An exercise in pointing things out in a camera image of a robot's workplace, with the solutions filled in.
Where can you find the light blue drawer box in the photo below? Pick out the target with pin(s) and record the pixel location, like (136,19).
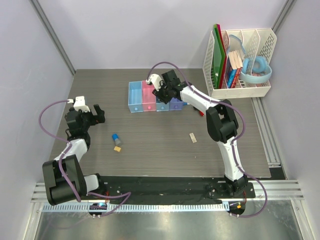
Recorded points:
(135,97)

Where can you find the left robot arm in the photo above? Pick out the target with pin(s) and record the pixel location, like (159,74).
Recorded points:
(63,177)

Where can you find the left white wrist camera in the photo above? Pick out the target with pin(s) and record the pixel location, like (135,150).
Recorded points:
(80,105)

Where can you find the beige eraser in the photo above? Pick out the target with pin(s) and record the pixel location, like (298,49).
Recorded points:
(192,137)

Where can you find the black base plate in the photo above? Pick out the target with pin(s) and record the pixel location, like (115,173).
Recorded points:
(151,190)

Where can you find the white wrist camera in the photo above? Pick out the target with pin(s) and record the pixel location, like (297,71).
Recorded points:
(154,80)
(80,105)

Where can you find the books stack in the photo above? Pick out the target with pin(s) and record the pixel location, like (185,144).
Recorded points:
(234,66)

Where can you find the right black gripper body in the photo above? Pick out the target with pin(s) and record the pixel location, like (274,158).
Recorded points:
(163,94)

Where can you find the blue glue stick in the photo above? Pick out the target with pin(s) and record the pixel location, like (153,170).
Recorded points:
(116,140)

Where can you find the yellow sticky note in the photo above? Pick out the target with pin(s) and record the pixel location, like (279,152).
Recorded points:
(117,149)

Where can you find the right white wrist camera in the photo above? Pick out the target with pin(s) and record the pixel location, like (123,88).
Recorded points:
(154,80)

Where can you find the white cable duct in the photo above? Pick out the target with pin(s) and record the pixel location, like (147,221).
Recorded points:
(95,207)

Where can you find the red folder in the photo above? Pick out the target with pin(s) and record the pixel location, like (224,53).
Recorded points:
(223,57)

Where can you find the purple drawer box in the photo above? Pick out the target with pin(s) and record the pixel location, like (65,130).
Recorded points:
(175,104)

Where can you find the green folder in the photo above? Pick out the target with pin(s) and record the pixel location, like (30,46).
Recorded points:
(216,59)

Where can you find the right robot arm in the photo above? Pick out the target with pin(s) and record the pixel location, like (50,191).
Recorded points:
(221,121)

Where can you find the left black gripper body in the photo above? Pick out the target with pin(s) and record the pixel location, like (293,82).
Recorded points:
(88,120)

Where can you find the white file organizer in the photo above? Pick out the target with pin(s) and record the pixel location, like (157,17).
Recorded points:
(251,43)

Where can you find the pink drawer box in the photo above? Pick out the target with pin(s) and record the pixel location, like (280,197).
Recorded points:
(148,99)

